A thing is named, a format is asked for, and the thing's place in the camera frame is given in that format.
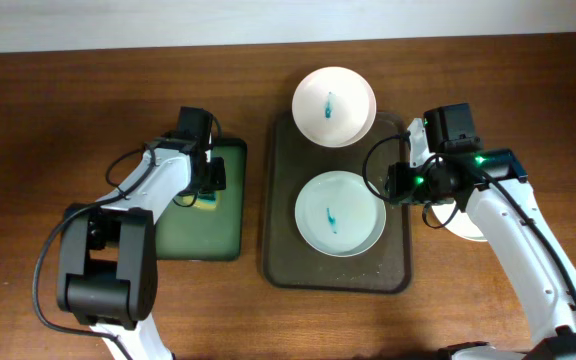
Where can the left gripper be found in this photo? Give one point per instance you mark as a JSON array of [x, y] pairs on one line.
[[220, 182]]

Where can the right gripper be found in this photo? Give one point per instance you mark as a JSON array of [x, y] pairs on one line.
[[398, 190]]

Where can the green yellow sponge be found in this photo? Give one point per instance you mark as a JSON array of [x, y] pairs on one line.
[[207, 201]]

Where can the cream white plate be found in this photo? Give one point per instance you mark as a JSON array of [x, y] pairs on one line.
[[457, 222]]

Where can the pale blue white plate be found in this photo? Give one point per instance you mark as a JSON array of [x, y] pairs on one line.
[[337, 214]]

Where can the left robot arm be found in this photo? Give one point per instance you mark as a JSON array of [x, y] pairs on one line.
[[107, 275]]

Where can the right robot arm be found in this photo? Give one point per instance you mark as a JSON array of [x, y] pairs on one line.
[[485, 195]]

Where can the small green water tray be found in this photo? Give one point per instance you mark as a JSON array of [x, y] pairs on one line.
[[184, 232]]

